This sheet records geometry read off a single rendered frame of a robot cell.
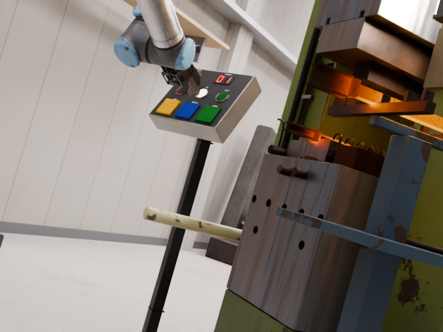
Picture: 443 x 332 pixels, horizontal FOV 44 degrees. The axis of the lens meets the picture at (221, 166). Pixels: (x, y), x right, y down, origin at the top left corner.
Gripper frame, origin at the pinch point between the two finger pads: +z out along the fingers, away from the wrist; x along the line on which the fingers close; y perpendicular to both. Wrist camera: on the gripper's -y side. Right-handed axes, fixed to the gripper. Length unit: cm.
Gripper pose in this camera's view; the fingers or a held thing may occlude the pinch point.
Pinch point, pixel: (197, 90)
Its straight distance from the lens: 193.0
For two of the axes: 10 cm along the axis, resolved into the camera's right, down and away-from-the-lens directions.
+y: -5.3, 7.3, -4.3
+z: 3.6, 6.5, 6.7
